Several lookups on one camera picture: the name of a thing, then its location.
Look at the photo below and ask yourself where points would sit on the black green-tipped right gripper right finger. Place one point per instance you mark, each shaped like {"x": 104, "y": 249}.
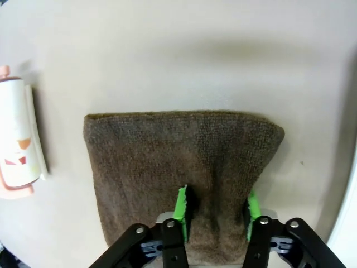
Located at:
{"x": 262, "y": 243}

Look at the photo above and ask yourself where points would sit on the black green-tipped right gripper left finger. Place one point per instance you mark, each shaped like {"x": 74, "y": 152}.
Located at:
{"x": 170, "y": 240}

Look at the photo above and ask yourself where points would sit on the brown terry cloth towel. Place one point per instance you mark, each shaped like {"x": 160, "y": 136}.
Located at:
{"x": 153, "y": 156}

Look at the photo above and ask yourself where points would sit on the pink lint roller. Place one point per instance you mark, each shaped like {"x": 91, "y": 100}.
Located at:
{"x": 14, "y": 134}

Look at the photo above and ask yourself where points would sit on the white lint roller stand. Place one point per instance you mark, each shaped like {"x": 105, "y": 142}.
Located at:
{"x": 37, "y": 139}

